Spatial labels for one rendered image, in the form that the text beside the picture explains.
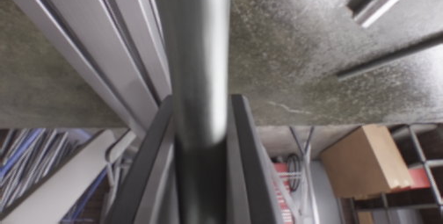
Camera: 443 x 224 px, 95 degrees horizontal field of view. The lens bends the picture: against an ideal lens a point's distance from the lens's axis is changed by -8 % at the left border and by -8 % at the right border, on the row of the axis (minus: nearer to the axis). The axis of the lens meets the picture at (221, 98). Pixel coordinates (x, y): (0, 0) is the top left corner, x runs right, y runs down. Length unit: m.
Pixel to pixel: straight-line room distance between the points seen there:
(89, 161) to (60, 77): 0.09
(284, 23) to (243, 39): 0.03
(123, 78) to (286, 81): 0.15
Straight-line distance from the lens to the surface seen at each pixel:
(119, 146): 0.24
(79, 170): 0.19
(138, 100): 0.19
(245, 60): 0.19
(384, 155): 3.33
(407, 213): 4.10
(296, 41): 0.18
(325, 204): 5.00
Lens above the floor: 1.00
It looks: 29 degrees down
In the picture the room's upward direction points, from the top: 179 degrees clockwise
